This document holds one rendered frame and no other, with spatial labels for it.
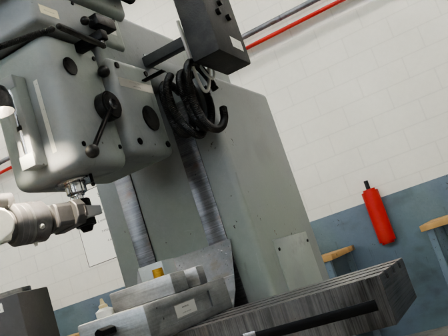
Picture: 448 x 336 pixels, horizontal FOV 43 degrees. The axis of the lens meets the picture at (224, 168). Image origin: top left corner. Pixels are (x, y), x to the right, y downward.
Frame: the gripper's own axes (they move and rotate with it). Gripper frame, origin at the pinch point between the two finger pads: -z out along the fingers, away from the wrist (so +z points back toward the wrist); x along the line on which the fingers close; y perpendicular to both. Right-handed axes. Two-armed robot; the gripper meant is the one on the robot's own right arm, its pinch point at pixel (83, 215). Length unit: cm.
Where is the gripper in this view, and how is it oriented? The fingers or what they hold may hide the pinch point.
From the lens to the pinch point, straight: 135.4
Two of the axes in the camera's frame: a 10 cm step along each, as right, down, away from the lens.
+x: -7.0, 3.4, 6.2
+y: 3.0, 9.4, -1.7
